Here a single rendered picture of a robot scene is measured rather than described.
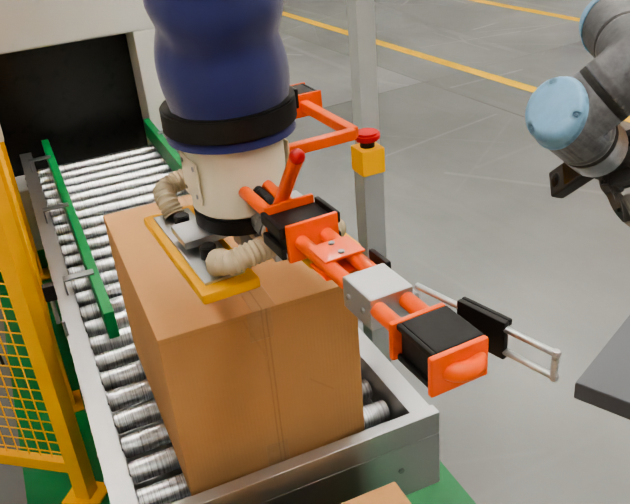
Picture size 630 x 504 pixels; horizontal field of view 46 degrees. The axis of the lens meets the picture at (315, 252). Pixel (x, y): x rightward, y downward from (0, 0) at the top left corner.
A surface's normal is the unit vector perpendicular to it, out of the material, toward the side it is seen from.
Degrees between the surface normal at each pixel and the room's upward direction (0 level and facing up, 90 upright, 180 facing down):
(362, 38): 90
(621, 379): 0
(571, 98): 57
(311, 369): 90
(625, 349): 0
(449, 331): 0
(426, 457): 90
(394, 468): 90
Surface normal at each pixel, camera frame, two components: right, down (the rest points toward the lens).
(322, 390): 0.40, 0.42
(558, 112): -0.72, -0.18
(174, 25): -0.36, 0.31
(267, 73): 0.67, 0.16
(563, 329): -0.08, -0.87
